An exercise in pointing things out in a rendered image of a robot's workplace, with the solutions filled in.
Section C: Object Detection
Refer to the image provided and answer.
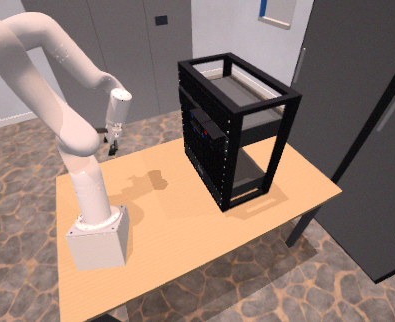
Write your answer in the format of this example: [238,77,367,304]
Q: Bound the black server rack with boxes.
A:
[178,52,302,213]

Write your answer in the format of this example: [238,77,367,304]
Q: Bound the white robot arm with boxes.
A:
[0,12,132,232]

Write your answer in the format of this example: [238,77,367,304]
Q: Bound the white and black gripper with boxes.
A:
[104,125,122,156]

